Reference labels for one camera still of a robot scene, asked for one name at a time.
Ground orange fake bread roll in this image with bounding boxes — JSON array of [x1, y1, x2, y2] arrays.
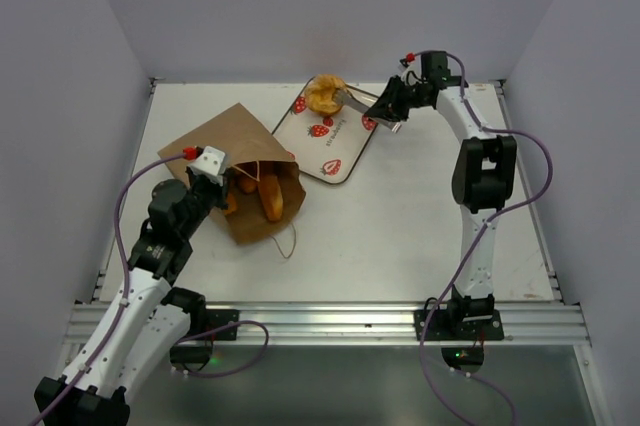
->
[[235, 174, 258, 194]]

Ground metal tongs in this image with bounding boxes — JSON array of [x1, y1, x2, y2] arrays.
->
[[333, 89, 402, 133]]

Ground brown paper bag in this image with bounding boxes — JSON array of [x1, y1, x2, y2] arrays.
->
[[158, 103, 306, 245]]

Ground fake baguette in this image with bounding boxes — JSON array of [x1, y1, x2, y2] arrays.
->
[[258, 173, 284, 222]]

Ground round fake bread bun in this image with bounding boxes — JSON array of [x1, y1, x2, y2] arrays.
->
[[304, 74, 347, 117]]

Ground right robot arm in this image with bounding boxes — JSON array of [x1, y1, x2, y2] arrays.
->
[[365, 51, 517, 341]]

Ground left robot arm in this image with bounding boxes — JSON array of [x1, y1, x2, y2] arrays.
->
[[34, 166, 229, 425]]

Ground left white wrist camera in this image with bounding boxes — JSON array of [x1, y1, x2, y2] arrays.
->
[[187, 146, 229, 186]]

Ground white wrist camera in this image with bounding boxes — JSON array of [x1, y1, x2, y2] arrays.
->
[[187, 146, 229, 186], [399, 52, 416, 77]]

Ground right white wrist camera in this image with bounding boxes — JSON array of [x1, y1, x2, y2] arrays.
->
[[399, 52, 416, 77]]

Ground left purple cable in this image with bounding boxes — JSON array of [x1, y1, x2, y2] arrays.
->
[[0, 145, 269, 426]]

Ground purple cable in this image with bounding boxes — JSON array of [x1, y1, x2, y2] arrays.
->
[[0, 145, 269, 426], [403, 49, 554, 426]]

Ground aluminium rail frame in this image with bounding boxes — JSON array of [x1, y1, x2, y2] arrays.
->
[[64, 299, 586, 348]]

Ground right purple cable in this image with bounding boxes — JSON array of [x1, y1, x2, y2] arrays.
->
[[403, 49, 554, 426]]

